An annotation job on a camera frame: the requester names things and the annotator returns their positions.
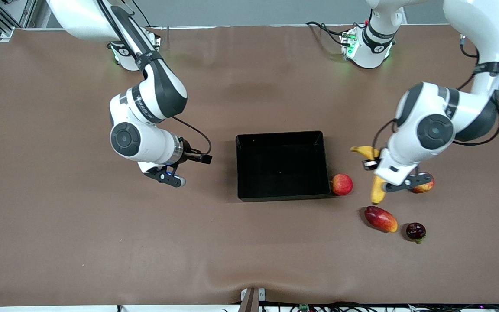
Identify yellow banana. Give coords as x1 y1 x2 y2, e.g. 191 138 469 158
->
350 146 386 205

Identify red yellow apple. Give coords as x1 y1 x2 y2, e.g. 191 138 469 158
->
412 172 435 194

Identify black rectangular plastic box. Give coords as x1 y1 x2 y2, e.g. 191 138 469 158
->
236 131 332 202

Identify red apple beside tray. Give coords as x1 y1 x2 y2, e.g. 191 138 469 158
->
331 174 354 196

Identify red yellow mango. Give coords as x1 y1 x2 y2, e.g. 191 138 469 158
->
364 206 398 233

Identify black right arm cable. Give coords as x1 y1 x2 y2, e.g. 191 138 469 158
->
172 116 212 156

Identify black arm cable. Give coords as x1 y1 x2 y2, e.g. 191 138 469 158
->
372 35 499 152
172 116 212 156

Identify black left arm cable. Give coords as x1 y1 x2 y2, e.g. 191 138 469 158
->
372 35 499 152

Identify black left base cables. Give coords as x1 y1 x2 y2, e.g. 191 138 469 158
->
306 21 354 46

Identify black right base cable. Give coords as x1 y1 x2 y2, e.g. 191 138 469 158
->
135 0 170 42

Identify metal table edge bracket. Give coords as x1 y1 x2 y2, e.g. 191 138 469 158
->
241 287 266 312

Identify aluminium frame profile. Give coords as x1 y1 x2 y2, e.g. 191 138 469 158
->
0 0 38 42

